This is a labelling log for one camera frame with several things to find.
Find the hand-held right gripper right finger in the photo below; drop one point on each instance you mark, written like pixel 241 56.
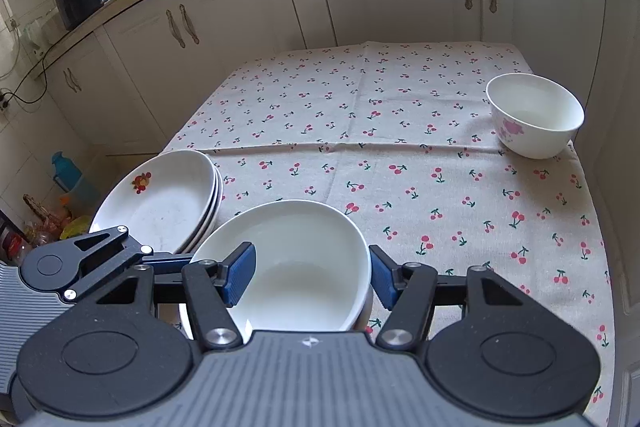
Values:
pixel 382 277

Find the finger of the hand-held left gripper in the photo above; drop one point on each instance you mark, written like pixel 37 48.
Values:
pixel 165 260

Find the teal thermos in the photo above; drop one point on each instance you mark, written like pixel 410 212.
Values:
pixel 67 172

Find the wall socket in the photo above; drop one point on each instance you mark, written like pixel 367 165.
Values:
pixel 5 99

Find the yellow plastic bag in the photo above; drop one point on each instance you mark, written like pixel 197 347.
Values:
pixel 75 228

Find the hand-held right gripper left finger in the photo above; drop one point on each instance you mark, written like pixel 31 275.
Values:
pixel 242 272

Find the cherry print tablecloth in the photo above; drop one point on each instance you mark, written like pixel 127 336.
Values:
pixel 375 132

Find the wicker basket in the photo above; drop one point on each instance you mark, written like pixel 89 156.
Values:
pixel 42 217

